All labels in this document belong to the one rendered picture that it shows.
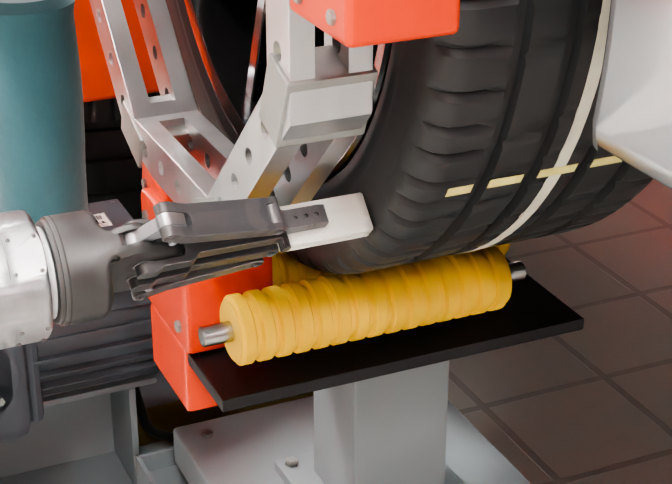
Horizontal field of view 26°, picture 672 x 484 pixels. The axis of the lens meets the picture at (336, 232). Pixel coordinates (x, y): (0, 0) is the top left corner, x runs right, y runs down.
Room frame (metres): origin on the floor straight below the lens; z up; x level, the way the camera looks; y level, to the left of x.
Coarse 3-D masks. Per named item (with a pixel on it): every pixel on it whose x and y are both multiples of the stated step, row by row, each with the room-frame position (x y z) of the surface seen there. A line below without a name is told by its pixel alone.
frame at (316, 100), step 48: (96, 0) 1.31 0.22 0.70; (144, 0) 1.32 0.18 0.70; (288, 0) 0.89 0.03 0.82; (288, 48) 0.89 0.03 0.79; (336, 48) 0.93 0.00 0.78; (144, 96) 1.24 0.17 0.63; (192, 96) 1.25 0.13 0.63; (288, 96) 0.89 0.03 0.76; (336, 96) 0.90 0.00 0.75; (144, 144) 1.20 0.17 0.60; (192, 144) 1.22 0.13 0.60; (240, 144) 0.97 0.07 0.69; (288, 144) 0.90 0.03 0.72; (336, 144) 0.93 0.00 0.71; (192, 192) 1.08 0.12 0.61; (240, 192) 0.97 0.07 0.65; (288, 192) 1.00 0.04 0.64
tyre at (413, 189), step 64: (512, 0) 0.89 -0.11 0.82; (576, 0) 0.91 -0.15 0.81; (192, 64) 1.33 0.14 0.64; (448, 64) 0.88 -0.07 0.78; (512, 64) 0.90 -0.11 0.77; (576, 64) 0.92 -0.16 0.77; (384, 128) 0.95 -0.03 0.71; (448, 128) 0.90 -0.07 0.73; (512, 128) 0.91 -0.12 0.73; (320, 192) 1.05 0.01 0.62; (384, 192) 0.95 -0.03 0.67; (448, 192) 0.92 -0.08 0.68; (512, 192) 0.97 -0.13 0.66; (576, 192) 0.99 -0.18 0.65; (320, 256) 1.05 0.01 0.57; (384, 256) 0.98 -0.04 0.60
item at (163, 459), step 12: (144, 456) 1.37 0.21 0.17; (156, 456) 1.37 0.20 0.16; (168, 456) 1.38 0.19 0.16; (144, 468) 1.34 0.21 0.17; (156, 468) 1.37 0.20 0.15; (168, 468) 1.37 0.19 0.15; (144, 480) 1.34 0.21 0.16; (156, 480) 1.35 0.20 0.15; (168, 480) 1.35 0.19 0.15; (180, 480) 1.35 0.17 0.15
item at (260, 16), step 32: (192, 0) 1.33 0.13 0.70; (224, 0) 1.34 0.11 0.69; (256, 0) 1.35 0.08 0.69; (224, 32) 1.32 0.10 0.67; (256, 32) 1.23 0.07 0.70; (320, 32) 1.13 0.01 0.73; (224, 64) 1.29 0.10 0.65; (256, 64) 1.23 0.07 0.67; (384, 64) 0.95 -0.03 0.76; (224, 96) 1.25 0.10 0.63; (256, 96) 1.25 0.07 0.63
